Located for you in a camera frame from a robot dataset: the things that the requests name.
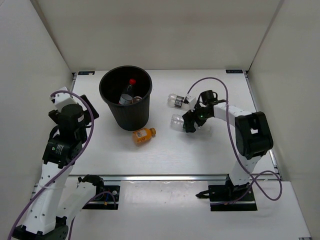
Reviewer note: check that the small clear black-cap bottle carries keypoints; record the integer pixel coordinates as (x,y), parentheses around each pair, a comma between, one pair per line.
(176,101)

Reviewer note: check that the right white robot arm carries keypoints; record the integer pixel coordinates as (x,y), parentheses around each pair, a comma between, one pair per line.
(253,137)

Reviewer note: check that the red-cap clear bottle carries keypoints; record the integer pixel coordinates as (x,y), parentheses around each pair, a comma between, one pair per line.
(127,94)

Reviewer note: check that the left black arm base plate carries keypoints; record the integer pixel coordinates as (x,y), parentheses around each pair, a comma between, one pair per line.
(107,196)

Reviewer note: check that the orange juice bottle fruit label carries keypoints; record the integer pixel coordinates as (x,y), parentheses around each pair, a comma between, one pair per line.
(136,99)

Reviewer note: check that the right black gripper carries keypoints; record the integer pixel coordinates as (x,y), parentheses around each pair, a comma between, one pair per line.
(190,116)

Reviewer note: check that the black plastic waste bin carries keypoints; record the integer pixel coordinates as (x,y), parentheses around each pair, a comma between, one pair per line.
(131,116)

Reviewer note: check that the orange juice bottle with barcode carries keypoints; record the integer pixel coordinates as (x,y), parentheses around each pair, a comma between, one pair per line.
(143,135)

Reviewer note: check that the large clear green-label bottle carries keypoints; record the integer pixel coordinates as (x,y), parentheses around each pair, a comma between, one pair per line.
(177,123)

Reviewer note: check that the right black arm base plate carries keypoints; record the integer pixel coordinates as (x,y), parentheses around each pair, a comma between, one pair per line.
(228,197)

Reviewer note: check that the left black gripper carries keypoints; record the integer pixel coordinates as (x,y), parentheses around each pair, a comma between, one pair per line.
(53,114)

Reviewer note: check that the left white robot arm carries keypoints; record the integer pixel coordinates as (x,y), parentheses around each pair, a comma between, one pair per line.
(45,217)

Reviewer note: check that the aluminium rail front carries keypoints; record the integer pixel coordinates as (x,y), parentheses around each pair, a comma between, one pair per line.
(165,178)

